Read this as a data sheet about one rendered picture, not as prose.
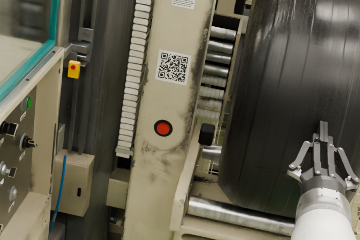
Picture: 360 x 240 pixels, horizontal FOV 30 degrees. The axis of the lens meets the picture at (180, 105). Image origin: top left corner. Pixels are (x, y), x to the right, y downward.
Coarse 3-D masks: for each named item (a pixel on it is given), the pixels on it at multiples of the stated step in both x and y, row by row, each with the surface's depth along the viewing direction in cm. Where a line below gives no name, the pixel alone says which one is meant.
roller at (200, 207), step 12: (192, 204) 160; (204, 204) 160; (216, 204) 160; (228, 204) 161; (204, 216) 161; (216, 216) 160; (228, 216) 159; (240, 216) 159; (252, 216) 159; (264, 216) 159; (276, 216) 159; (264, 228) 159; (276, 228) 159; (288, 228) 158
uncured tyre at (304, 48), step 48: (288, 0) 139; (336, 0) 140; (288, 48) 134; (336, 48) 134; (240, 96) 137; (288, 96) 133; (336, 96) 132; (240, 144) 139; (288, 144) 135; (336, 144) 134; (240, 192) 147; (288, 192) 142
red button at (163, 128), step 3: (159, 123) 161; (162, 123) 160; (165, 123) 160; (159, 126) 160; (162, 126) 160; (165, 126) 160; (168, 126) 160; (159, 129) 161; (162, 129) 161; (165, 129) 161; (168, 129) 161; (159, 132) 161; (162, 132) 161; (165, 132) 161
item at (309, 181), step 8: (312, 168) 119; (304, 176) 117; (312, 176) 117; (320, 176) 114; (328, 176) 114; (336, 176) 118; (304, 184) 115; (312, 184) 113; (320, 184) 112; (328, 184) 112; (336, 184) 113; (344, 184) 117; (304, 192) 113; (344, 192) 114
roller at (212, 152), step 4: (212, 144) 187; (204, 148) 185; (208, 148) 185; (212, 148) 185; (216, 148) 185; (220, 148) 186; (204, 152) 185; (208, 152) 185; (212, 152) 185; (216, 152) 185; (220, 152) 185; (200, 156) 187; (204, 156) 186; (208, 156) 186; (212, 156) 185; (216, 156) 185; (216, 160) 186
